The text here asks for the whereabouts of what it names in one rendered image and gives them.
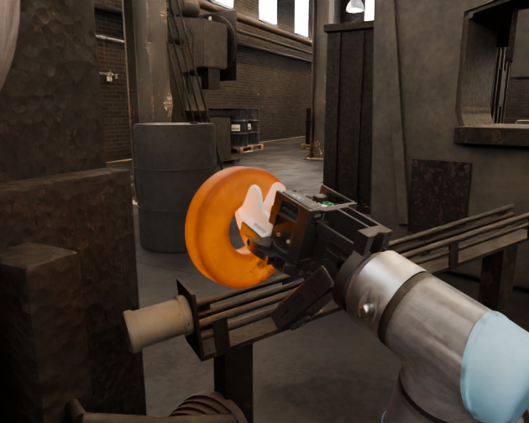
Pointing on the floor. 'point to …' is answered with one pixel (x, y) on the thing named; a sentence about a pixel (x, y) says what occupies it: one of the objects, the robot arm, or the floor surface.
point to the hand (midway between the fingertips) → (243, 212)
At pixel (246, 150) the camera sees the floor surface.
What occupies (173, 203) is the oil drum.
